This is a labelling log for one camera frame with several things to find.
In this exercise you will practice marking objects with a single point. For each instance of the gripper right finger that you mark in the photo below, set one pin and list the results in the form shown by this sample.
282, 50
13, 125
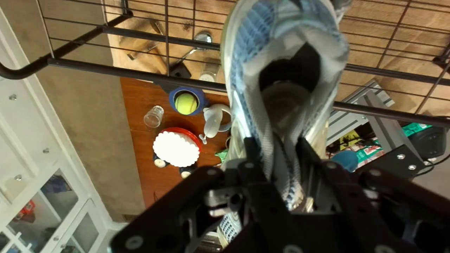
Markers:
372, 203

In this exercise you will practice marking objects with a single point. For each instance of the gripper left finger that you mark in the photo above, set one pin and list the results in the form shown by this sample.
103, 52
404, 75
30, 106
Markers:
182, 196

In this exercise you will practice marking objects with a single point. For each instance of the white and blue sports shoe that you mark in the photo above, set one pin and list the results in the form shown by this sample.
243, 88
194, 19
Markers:
246, 52

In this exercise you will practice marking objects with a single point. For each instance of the small white candle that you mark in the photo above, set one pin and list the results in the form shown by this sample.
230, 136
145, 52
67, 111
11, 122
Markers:
160, 163
185, 172

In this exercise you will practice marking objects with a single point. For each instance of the white scalloped plate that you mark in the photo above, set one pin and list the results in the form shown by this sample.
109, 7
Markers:
175, 149

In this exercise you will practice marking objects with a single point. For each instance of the blue bowl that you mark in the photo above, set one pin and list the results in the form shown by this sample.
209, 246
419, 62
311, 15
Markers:
346, 160

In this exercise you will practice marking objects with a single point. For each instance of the white remote control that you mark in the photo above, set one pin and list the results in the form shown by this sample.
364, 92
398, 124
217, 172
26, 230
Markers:
229, 226

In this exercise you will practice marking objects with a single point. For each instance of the green packet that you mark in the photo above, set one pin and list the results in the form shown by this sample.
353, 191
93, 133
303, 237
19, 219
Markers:
222, 155

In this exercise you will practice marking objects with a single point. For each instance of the brown wooden table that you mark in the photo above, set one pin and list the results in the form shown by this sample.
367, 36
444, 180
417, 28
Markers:
140, 151

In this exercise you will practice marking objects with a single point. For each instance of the red round lid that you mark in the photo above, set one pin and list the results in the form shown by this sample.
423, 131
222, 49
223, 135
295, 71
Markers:
191, 133

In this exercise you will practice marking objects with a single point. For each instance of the white pitcher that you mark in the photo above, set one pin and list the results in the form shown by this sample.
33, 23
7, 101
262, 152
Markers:
212, 121

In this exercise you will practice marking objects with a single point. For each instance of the black device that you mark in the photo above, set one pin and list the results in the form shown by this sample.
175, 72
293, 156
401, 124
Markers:
429, 140

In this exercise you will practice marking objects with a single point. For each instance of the clear plastic cup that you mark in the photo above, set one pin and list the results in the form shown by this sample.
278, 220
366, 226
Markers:
154, 116

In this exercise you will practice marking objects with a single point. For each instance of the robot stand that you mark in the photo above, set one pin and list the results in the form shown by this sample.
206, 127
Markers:
381, 116

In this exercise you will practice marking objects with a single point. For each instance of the yellow tennis ball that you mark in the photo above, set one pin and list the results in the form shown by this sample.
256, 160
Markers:
186, 103

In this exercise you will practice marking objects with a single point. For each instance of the blue tape roll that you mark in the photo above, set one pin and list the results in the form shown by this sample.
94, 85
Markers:
174, 94

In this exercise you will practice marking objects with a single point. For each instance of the glass jar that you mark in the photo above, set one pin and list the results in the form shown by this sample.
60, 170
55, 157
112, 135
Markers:
209, 73

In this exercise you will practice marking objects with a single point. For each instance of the white glass-door cabinet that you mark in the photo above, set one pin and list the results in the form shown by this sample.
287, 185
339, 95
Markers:
42, 147

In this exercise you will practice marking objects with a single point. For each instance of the black bracket plate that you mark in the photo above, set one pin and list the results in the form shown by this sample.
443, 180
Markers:
397, 161

